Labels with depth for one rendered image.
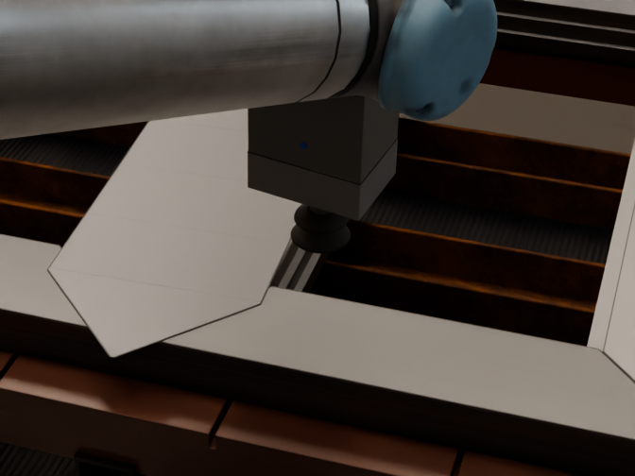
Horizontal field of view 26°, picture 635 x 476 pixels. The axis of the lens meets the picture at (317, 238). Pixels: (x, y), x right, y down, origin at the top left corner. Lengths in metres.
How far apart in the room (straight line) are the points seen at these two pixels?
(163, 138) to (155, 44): 0.74
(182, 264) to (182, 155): 0.17
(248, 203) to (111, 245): 0.13
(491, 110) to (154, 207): 1.90
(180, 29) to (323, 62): 0.09
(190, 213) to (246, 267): 0.09
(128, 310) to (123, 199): 0.15
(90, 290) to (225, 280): 0.11
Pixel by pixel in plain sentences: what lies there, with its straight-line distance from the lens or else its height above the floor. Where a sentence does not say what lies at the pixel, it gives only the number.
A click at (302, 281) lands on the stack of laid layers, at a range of 1.16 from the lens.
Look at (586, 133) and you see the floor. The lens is 2.98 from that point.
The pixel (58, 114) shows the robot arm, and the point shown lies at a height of 1.27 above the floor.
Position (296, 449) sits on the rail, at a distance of 1.02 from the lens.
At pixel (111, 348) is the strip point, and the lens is 1.05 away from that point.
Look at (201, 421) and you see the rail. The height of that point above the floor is 0.83.
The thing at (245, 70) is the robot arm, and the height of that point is 1.26.
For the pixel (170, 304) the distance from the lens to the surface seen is 1.08.
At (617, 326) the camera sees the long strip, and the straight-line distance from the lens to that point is 1.08.
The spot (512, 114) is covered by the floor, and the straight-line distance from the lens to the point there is 3.03.
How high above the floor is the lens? 1.54
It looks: 36 degrees down
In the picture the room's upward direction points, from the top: straight up
